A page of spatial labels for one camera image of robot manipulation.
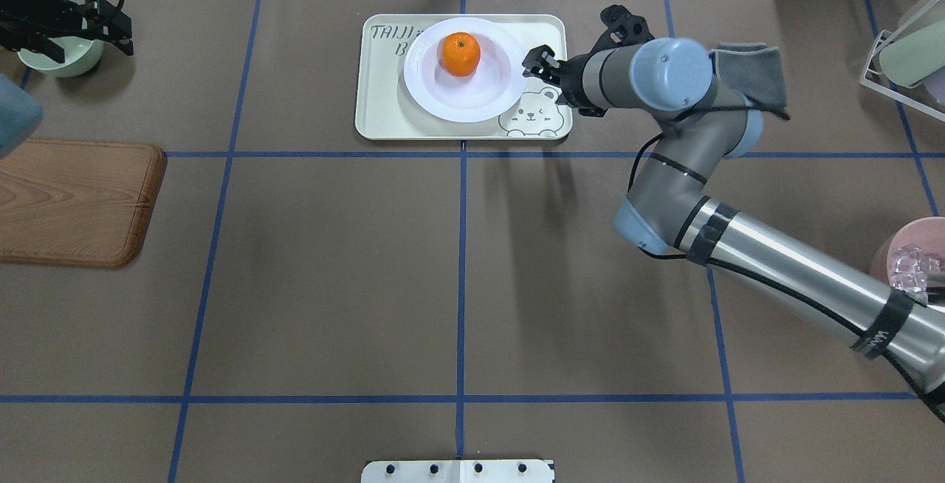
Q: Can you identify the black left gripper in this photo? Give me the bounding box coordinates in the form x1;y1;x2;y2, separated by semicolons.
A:
1;0;134;63

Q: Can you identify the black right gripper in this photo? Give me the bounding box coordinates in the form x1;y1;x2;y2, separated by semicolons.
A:
522;4;654;117

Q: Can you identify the white round plate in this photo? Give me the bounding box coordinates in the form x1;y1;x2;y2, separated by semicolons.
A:
402;16;526;123

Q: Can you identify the orange mandarin fruit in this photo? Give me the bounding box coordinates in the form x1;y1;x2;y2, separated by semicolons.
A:
439;32;481;77

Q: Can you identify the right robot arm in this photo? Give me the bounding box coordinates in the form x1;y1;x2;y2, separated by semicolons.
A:
520;4;943;419

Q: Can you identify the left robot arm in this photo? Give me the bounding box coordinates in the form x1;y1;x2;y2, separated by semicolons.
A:
1;0;134;78

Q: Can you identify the cream bear tray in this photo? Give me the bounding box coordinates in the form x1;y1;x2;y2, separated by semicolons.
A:
355;14;573;140

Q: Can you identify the brown wooden tray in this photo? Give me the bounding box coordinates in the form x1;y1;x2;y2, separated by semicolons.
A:
1;137;168;269

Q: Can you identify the mint green bowl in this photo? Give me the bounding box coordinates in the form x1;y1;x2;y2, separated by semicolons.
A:
18;38;105;78

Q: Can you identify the grey folded cloth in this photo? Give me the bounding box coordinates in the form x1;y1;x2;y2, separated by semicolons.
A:
711;42;790;121

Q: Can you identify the green pastel cup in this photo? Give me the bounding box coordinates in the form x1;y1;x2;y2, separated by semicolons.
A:
879;21;944;86

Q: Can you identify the white cup rack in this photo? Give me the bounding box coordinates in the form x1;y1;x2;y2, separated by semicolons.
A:
859;0;944;123

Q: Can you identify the pink bowl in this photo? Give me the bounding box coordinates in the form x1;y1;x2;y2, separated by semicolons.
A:
867;216;944;282

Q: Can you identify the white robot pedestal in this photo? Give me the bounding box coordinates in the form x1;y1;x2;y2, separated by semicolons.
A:
360;459;557;482

